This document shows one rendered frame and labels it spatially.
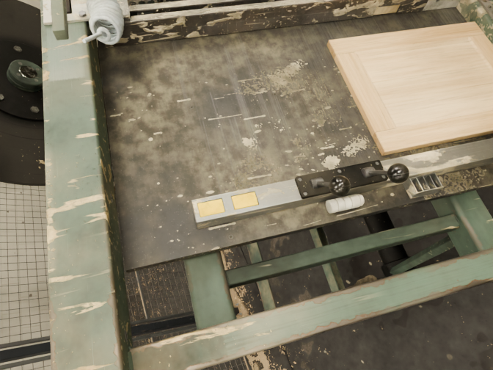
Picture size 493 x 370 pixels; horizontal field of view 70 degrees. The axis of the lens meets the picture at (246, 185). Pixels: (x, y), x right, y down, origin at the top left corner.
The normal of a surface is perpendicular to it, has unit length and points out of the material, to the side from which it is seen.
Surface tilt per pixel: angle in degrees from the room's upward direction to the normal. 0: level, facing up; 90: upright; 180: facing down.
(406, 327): 0
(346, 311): 54
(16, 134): 90
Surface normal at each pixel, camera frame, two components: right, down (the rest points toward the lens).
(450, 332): -0.73, -0.10
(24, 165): 0.63, -0.48
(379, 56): 0.09, -0.44
